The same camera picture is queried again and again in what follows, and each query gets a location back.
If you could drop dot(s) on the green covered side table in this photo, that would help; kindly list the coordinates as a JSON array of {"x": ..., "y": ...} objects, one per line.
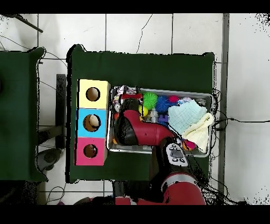
[{"x": 19, "y": 114}]

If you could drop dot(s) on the black rod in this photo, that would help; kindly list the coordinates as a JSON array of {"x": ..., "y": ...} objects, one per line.
[{"x": 25, "y": 23}]

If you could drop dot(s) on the wooden box with three holes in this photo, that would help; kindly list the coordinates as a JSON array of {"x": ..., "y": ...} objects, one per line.
[{"x": 100, "y": 127}]

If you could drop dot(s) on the grey stand base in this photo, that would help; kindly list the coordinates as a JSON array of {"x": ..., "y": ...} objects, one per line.
[{"x": 48, "y": 158}]

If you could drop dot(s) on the colourful printed packet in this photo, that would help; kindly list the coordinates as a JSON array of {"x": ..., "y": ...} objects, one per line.
[{"x": 122, "y": 89}]

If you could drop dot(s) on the blue spiky ball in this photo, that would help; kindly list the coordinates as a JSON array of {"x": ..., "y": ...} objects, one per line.
[{"x": 163, "y": 104}]

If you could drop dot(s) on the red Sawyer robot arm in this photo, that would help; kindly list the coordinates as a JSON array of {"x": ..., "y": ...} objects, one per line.
[{"x": 152, "y": 133}]

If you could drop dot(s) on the dark green table cloth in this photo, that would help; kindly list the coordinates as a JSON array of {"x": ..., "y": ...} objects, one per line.
[{"x": 139, "y": 69}]

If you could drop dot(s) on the shallow clear mesh bin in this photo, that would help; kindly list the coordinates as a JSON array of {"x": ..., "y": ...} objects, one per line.
[{"x": 209, "y": 105}]

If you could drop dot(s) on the black upright panel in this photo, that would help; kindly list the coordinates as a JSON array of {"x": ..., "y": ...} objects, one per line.
[{"x": 61, "y": 105}]

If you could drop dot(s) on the small yellow ball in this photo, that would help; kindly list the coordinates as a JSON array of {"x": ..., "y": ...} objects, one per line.
[{"x": 144, "y": 111}]

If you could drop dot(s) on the cream yellow muslin cloth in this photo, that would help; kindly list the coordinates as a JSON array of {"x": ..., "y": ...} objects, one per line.
[{"x": 202, "y": 133}]

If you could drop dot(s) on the mint green muslin cloth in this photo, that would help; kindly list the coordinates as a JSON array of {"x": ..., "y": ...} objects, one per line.
[{"x": 185, "y": 116}]

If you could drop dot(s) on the green spiky ball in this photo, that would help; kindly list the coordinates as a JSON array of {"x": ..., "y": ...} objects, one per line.
[{"x": 149, "y": 101}]

